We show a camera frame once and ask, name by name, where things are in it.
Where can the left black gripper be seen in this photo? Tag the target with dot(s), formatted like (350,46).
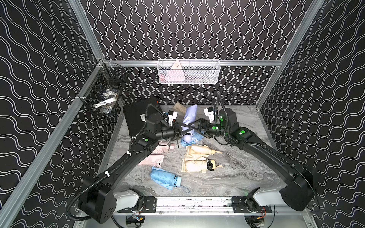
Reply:
(177,130)

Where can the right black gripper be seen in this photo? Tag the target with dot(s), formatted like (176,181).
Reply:
(200,121)

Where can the light blue sleeve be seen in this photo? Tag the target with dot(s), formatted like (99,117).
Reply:
(191,138)

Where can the lavender umbrella sleeve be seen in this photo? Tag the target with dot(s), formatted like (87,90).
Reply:
(190,115)

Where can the cream sleeved umbrella front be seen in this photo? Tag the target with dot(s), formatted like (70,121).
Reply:
(196,151)

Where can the pink umbrella sleeve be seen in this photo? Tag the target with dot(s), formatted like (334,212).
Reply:
(154,160)

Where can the beige umbrella with wooden handle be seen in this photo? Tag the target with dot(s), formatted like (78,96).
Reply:
(201,164)

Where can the light blue umbrella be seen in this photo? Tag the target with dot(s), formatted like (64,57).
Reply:
(167,179)

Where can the pink sleeved umbrella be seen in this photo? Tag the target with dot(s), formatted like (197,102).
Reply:
(161,149)

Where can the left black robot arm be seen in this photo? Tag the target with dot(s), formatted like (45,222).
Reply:
(96,199)

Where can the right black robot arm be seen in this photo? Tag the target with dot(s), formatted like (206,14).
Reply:
(300,181)

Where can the beige umbrella at back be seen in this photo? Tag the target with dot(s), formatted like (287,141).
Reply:
(180,108)

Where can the black tool case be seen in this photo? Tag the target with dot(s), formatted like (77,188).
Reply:
(135,114)

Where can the pink triangle card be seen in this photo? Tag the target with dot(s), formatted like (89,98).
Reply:
(175,74)

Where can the white roll in basket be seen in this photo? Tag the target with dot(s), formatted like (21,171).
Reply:
(108,101)

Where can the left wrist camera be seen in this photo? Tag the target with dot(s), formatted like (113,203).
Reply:
(172,115)

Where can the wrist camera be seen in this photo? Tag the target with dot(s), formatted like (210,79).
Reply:
(172,115)
(210,113)

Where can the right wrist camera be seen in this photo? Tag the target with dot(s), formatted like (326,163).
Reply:
(210,113)

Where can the white wire basket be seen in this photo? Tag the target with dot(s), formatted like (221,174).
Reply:
(196,71)

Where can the aluminium front rail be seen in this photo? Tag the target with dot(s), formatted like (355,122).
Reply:
(194,205)

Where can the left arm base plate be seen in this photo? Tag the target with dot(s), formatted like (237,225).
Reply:
(145,204)

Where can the black wire basket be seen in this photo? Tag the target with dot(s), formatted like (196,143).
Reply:
(110,75)

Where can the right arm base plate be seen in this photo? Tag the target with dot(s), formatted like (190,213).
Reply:
(248,205)

